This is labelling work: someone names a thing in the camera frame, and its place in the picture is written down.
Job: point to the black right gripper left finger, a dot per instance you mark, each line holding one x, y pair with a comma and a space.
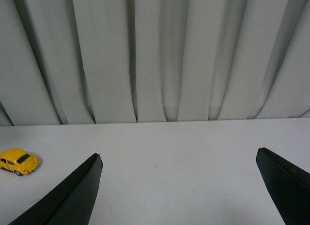
71, 202

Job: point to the yellow beetle toy car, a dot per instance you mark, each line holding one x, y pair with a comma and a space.
18, 161

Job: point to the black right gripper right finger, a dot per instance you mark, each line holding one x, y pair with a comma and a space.
288, 186

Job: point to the white pleated curtain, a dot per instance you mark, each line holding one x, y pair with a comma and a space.
124, 61

